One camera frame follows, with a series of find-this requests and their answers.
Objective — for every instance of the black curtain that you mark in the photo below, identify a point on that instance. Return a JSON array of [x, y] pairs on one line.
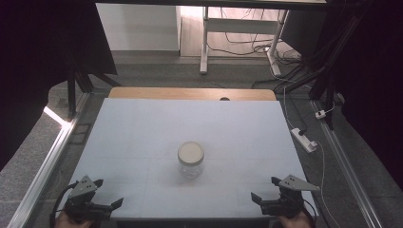
[[34, 63], [374, 79]]

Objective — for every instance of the white table cover board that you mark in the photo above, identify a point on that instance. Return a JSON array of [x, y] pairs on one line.
[[142, 133]]

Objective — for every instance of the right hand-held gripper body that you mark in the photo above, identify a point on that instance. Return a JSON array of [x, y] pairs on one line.
[[293, 183]]

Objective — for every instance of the clear glass jar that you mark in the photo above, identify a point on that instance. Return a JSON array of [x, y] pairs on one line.
[[190, 170]]

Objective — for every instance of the person's left hand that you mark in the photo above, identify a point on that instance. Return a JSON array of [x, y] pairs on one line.
[[68, 222]]

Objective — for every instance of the aluminium rail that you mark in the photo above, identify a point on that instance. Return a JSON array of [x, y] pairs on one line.
[[347, 171], [44, 171]]

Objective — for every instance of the beige round jar lid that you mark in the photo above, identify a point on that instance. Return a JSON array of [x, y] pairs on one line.
[[190, 153]]

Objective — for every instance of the small white adapter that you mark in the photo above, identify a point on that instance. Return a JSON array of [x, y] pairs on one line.
[[320, 114]]

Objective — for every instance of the black metal stand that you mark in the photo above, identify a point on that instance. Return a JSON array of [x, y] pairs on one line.
[[72, 95], [329, 82]]

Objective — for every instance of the white desk frame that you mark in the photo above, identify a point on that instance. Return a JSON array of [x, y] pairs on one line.
[[240, 26]]

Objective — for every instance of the black plug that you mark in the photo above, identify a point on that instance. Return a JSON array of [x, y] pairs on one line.
[[303, 131]]

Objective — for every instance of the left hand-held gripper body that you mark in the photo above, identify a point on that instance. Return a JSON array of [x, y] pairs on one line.
[[83, 187]]

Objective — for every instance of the white power strip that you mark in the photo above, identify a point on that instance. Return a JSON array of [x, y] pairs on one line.
[[304, 142]]

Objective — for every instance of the person's right hand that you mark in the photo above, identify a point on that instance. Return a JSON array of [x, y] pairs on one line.
[[296, 222]]

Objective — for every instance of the wooden table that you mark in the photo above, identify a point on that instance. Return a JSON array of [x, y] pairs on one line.
[[177, 93]]

